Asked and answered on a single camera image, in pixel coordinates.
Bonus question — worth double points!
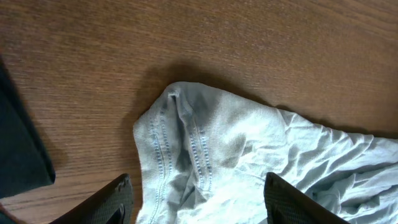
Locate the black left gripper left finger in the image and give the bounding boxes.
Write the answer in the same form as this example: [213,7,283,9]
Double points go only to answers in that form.
[51,174,134,224]

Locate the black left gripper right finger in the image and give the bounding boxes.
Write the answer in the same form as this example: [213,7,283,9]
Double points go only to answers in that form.
[264,172,348,224]

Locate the light blue t-shirt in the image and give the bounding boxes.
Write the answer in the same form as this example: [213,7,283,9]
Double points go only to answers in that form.
[133,82,397,223]

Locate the dark navy garment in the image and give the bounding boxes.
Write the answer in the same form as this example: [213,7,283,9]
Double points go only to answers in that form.
[1,63,56,198]

